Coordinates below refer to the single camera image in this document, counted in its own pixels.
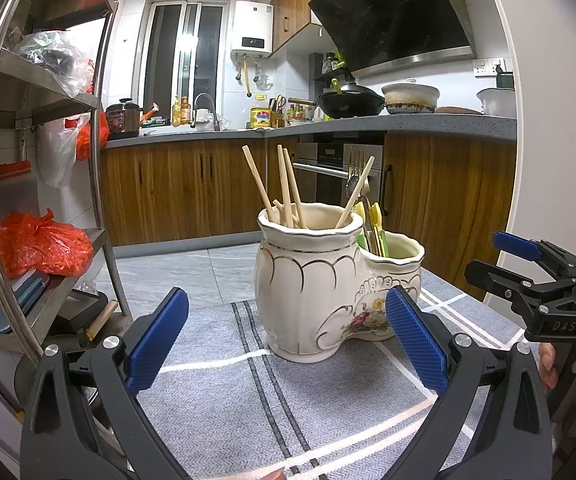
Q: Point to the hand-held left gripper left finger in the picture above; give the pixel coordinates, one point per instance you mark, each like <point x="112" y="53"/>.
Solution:
<point x="160" y="340"/>

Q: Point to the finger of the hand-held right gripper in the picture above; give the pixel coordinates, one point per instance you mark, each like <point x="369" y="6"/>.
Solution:
<point x="517" y="246"/>
<point x="497" y="280"/>

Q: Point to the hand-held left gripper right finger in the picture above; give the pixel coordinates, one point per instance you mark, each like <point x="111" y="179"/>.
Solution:
<point x="415" y="345"/>

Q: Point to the floral ceramic utensil holder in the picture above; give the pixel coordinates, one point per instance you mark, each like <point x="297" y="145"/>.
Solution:
<point x="298" y="300"/>

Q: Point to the yellow plastic spoon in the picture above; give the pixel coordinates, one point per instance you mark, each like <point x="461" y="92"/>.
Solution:
<point x="359" y="212"/>

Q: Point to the wooden chopstick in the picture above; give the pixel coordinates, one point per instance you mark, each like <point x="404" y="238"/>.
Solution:
<point x="257" y="180"/>
<point x="283" y="185"/>
<point x="284" y="210"/>
<point x="357" y="187"/>
<point x="294" y="190"/>

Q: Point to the metal spoon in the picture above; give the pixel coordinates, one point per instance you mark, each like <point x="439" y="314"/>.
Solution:
<point x="352" y="185"/>

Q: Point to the person's right hand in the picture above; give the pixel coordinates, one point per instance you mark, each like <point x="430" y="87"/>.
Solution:
<point x="547" y="365"/>

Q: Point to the person's left hand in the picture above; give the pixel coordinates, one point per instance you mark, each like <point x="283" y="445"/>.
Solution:
<point x="270" y="476"/>

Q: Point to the grey striped table mat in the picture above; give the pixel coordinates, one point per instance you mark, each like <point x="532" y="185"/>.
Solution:
<point x="218" y="385"/>

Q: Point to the black box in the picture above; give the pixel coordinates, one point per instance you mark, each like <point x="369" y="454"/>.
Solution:
<point x="75" y="305"/>

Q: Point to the wooden lower cabinets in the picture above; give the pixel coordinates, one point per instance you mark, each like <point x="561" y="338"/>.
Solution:
<point x="168" y="190"/>

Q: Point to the wooden cabinets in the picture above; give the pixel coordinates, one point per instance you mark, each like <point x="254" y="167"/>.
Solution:
<point x="293" y="15"/>
<point x="168" y="190"/>

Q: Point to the orange plastic bag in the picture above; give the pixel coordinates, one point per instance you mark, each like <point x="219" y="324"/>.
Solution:
<point x="43" y="245"/>
<point x="88" y="140"/>

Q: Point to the grey kitchen countertop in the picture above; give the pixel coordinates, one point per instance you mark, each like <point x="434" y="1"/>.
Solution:
<point x="417" y="125"/>

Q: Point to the dark green mug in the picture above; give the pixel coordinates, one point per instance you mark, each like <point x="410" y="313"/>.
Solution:
<point x="505" y="77"/>

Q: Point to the white clay pot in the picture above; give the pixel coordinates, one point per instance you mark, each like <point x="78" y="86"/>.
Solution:
<point x="410" y="95"/>

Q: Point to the orange lidded clear container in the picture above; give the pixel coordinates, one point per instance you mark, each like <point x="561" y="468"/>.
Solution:
<point x="13" y="190"/>

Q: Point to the white plastic bag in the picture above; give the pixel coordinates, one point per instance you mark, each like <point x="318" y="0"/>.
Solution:
<point x="55" y="155"/>

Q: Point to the black wok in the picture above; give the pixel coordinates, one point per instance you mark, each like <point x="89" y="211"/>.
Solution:
<point x="350" y="102"/>

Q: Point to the dark pressure cooker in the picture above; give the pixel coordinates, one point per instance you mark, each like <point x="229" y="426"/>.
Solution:
<point x="120" y="120"/>

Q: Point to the yellow liquid bottle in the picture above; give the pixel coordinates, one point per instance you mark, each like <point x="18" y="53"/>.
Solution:
<point x="176" y="112"/>

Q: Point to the metal faucet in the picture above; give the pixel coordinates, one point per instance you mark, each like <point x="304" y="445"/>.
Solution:
<point x="216" y="117"/>

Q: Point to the amber glass bottle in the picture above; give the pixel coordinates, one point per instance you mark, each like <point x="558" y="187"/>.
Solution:
<point x="186" y="110"/>

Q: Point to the yellow oil bottle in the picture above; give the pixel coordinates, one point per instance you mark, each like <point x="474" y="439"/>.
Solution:
<point x="260" y="119"/>

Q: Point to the black range hood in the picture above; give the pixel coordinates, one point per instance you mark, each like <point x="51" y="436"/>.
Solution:
<point x="392" y="15"/>

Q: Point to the kitchen window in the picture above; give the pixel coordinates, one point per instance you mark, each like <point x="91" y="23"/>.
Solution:
<point x="163" y="60"/>

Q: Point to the metal shelf rack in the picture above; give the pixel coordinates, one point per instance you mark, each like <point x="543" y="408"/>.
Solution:
<point x="28" y="91"/>

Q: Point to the clear plastic bag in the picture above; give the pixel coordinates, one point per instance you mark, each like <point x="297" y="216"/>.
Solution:
<point x="53" y="55"/>

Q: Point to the wooden upper cabinets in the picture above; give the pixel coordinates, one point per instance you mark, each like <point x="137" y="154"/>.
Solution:
<point x="293" y="15"/>

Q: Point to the white water heater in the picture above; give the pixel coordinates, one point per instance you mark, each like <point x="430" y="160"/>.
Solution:
<point x="252" y="27"/>

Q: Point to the white wall socket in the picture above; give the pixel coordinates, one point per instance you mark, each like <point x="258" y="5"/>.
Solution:
<point x="487" y="67"/>

